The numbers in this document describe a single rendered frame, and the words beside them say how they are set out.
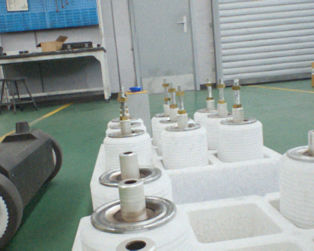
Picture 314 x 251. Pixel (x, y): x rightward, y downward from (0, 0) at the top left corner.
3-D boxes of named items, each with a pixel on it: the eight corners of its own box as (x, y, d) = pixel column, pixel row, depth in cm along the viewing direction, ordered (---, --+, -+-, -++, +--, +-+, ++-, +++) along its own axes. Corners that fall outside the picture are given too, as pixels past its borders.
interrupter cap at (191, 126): (177, 134, 70) (177, 130, 70) (158, 130, 77) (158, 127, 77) (209, 128, 74) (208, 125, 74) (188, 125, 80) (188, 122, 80)
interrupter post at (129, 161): (120, 183, 42) (117, 156, 42) (121, 178, 45) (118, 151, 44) (141, 181, 42) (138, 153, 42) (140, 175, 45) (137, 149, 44)
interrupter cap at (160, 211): (87, 243, 28) (86, 235, 28) (94, 207, 35) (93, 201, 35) (183, 230, 29) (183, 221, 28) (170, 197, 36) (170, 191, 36)
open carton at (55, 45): (45, 55, 546) (43, 39, 543) (70, 52, 540) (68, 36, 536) (36, 54, 517) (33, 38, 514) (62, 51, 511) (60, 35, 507)
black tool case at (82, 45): (63, 52, 533) (62, 45, 531) (92, 50, 542) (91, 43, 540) (62, 51, 500) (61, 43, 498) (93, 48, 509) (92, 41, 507)
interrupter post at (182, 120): (181, 130, 74) (180, 115, 73) (175, 129, 76) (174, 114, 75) (191, 129, 75) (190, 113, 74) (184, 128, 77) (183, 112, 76)
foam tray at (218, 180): (101, 272, 70) (89, 183, 67) (108, 202, 108) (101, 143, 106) (294, 244, 74) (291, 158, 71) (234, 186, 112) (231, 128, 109)
